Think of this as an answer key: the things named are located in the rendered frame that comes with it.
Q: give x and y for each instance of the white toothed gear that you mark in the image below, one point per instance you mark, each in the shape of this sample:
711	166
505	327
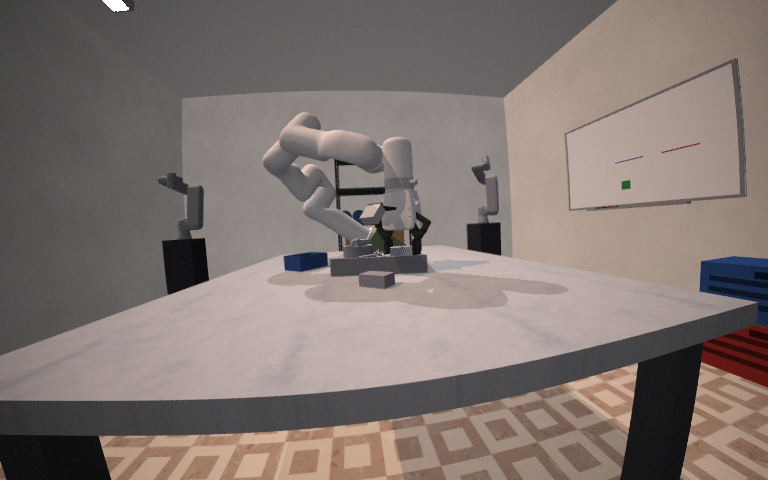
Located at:
400	250

